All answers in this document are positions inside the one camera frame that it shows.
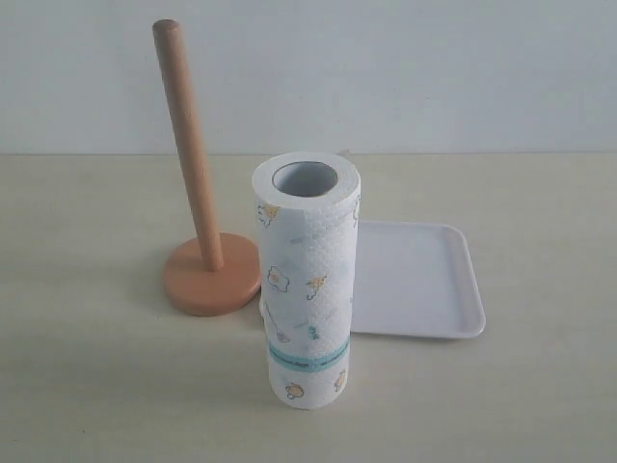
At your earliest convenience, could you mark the wooden paper towel holder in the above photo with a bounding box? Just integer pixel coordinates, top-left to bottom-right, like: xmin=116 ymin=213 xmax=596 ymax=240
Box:
xmin=152 ymin=19 xmax=261 ymax=316

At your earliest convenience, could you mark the printed paper towel roll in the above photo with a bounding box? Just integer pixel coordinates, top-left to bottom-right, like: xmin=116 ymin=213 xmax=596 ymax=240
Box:
xmin=252 ymin=151 xmax=362 ymax=410

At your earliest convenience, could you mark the white plastic tray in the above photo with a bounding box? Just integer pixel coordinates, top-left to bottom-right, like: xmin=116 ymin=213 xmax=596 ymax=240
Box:
xmin=352 ymin=220 xmax=486 ymax=340

